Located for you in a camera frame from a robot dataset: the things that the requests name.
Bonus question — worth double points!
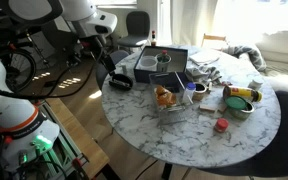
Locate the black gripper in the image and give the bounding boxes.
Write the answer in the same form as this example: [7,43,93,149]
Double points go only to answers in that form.
[99,49,119,79]

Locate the orange bread object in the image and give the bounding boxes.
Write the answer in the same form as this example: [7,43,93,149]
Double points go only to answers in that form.
[154,85,178,109]

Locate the clear plastic fridge box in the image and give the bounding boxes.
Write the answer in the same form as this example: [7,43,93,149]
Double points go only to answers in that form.
[148,71,194,126]

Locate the dark grey dining chair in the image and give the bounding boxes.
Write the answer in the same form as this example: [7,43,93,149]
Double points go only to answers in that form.
[95,49,130,91]

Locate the translucent white plastic bowl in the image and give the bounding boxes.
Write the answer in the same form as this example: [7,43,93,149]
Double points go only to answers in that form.
[139,55,159,72]

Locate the white cup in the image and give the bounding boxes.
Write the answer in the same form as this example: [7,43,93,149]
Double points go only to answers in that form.
[155,53,173,73]

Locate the grey office chair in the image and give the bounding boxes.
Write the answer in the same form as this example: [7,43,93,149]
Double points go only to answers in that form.
[116,10,151,52]

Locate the dark sauce bottle red cap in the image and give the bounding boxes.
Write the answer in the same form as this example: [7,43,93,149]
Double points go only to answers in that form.
[150,30,158,47]

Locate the green bottle with red cap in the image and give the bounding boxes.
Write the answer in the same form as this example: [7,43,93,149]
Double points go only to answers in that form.
[159,49,170,63]

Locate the small bottle with blue cap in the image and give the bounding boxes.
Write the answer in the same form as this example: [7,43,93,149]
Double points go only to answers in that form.
[182,82,197,105]

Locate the small wooden bowl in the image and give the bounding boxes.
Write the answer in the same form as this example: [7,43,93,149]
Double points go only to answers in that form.
[192,82,209,102]

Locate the black bicycle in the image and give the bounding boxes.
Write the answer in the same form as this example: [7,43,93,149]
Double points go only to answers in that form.
[0,29,38,93]

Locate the white paper notebook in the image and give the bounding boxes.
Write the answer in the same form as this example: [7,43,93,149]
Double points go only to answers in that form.
[188,49,221,66]

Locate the striped grey white cloth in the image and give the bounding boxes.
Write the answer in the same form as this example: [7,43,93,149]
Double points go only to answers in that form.
[186,64,223,86]

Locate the white curtain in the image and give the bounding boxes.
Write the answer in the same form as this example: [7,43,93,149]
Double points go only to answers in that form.
[169,0,219,48]

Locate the long wooden block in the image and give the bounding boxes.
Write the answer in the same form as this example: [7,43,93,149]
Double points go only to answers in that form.
[199,104,218,113]

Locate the wooden chair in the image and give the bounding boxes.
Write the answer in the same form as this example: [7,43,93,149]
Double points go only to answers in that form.
[200,33,229,51]

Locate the black table leg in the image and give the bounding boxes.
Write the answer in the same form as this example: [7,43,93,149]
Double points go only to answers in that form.
[161,162,174,180]

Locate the small wooden block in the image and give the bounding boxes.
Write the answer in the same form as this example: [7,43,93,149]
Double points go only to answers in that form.
[217,102,229,114]

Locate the small jar with red lid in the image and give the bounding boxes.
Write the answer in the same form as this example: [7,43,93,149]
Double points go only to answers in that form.
[214,117,230,134]

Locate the round tin with green lid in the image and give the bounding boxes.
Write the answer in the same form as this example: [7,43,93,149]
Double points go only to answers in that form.
[224,95,255,121]

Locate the grey white patterned blanket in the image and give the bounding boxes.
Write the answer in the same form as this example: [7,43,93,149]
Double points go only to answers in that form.
[221,44,268,73]

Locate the small white jar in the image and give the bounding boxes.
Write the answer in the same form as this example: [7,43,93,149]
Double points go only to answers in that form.
[247,78,265,91]

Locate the white sofa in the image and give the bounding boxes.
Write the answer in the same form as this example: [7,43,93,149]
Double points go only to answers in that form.
[255,29,288,66]

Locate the black round chair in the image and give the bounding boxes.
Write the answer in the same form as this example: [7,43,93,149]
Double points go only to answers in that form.
[199,90,288,178]

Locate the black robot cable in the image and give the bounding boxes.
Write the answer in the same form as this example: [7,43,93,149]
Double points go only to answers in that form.
[0,39,104,100]

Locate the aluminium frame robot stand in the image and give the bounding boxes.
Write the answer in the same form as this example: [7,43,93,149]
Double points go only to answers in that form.
[17,99,90,180]

